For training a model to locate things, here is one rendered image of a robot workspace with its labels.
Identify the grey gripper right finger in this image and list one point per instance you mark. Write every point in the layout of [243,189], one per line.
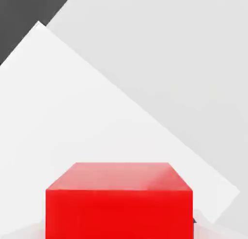
[199,230]

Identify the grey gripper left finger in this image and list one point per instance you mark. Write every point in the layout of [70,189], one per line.
[38,233]

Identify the small red cube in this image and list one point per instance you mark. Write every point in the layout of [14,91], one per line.
[119,213]

